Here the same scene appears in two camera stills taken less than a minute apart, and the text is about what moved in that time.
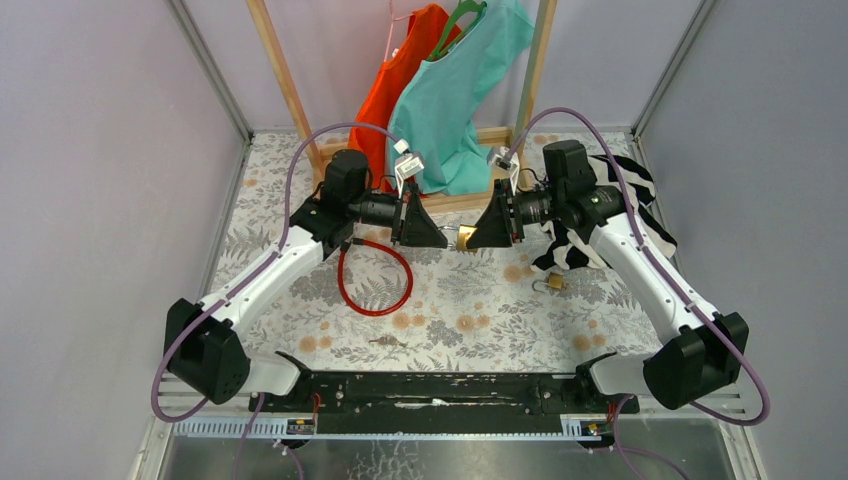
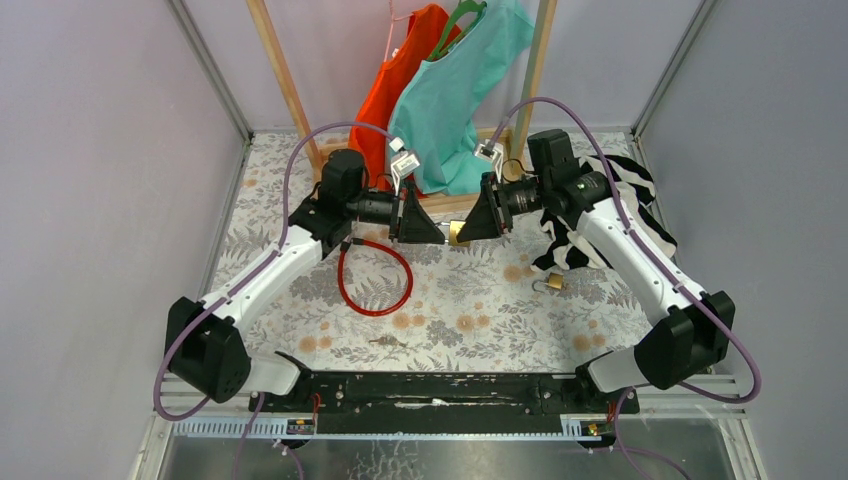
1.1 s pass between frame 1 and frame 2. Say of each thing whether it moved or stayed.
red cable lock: stayed
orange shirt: stayed
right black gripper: moved
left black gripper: stayed
